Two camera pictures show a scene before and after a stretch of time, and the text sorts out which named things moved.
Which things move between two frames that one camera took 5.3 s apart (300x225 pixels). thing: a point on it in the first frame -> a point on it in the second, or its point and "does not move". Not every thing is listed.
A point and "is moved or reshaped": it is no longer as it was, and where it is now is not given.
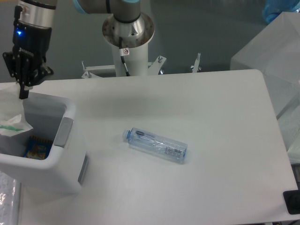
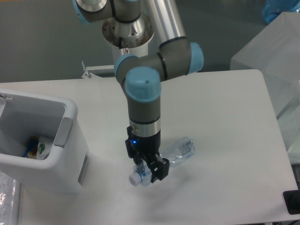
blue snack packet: x=37 y=148 does not move
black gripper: x=26 y=63 -> x=138 y=145
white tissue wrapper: x=13 y=121 -> x=44 y=146
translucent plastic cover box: x=275 y=51 does not move
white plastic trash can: x=50 y=157 does not move
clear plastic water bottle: x=156 y=146 is moved or reshaped
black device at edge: x=292 y=199 does not move
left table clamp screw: x=88 y=73 does not move
